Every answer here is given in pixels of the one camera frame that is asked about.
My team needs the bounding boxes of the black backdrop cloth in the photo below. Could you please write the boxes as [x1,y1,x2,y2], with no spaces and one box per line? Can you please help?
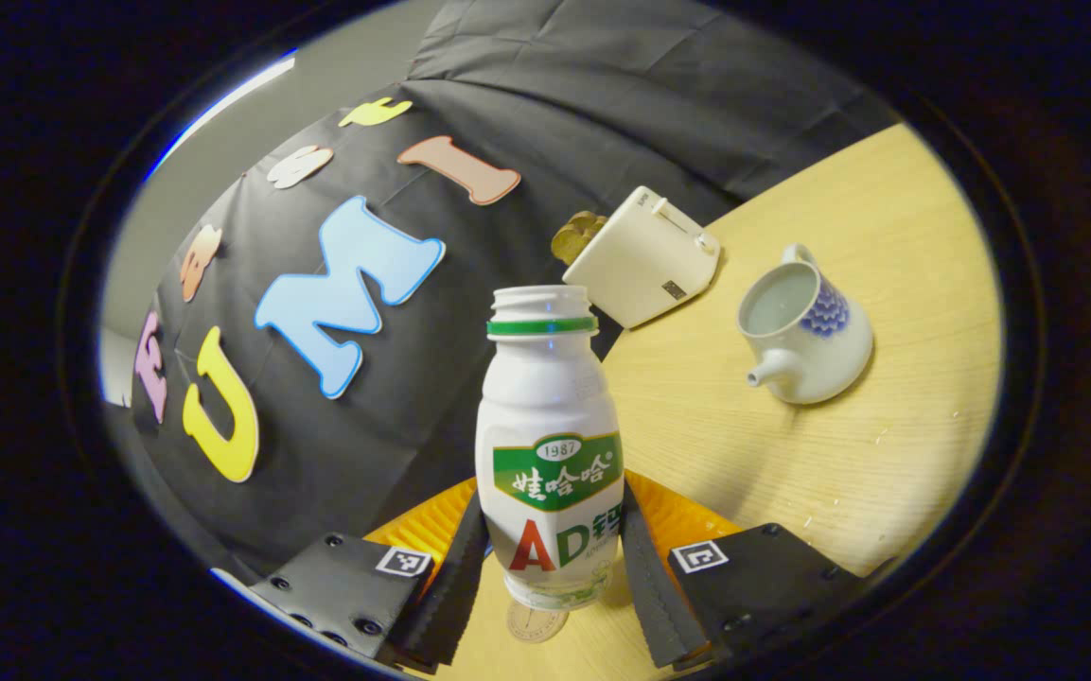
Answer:
[129,0,901,587]

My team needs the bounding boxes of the brown toast slice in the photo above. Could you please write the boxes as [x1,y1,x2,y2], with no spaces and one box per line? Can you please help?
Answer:
[569,210,608,249]
[550,225,589,266]

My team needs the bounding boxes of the cream white toaster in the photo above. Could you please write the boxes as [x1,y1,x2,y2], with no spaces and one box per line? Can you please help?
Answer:
[562,185,722,330]

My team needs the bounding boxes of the white blue teacup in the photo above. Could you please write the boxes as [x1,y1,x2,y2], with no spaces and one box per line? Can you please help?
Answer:
[737,243,875,406]

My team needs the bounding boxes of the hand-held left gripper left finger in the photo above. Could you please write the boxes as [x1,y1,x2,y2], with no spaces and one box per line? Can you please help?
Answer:
[247,476,491,674]

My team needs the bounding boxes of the round woven coaster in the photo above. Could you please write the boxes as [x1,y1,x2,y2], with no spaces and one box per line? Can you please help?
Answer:
[507,601,570,644]

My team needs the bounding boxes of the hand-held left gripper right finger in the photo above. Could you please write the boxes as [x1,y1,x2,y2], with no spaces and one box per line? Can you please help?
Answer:
[616,470,872,674]

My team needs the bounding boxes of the white water bottle green label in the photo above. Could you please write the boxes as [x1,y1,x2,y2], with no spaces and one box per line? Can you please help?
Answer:
[475,286,625,611]

